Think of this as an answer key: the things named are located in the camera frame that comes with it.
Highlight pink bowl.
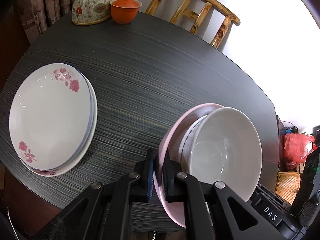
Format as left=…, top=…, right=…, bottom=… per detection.
left=153, top=103, right=222, bottom=228

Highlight white bowl blue cartoon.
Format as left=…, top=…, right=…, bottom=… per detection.
left=181, top=107, right=263, bottom=201

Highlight large white floral plate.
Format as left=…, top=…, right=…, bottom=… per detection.
left=25, top=75, right=98, bottom=177

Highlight white plate rose rim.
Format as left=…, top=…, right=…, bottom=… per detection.
left=9, top=62, right=92, bottom=171

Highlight white ribbed bowl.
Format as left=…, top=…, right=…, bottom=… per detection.
left=177, top=115, right=206, bottom=163

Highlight white plate pink roses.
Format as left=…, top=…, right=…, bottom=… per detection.
left=50, top=64, right=95, bottom=168

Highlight woven wicker basket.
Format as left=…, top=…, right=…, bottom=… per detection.
left=275, top=172, right=300, bottom=204

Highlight red plastic bag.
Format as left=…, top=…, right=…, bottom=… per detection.
left=283, top=133, right=316, bottom=170

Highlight orange lidded cup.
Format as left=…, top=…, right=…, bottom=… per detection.
left=110, top=0, right=142, bottom=24

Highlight wooden chair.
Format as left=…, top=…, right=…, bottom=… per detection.
left=145, top=0, right=241, bottom=49

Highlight floral ceramic teapot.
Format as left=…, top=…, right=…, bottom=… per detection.
left=72, top=0, right=112, bottom=25

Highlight beige patterned curtain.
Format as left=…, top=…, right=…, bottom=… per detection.
left=17, top=0, right=74, bottom=43

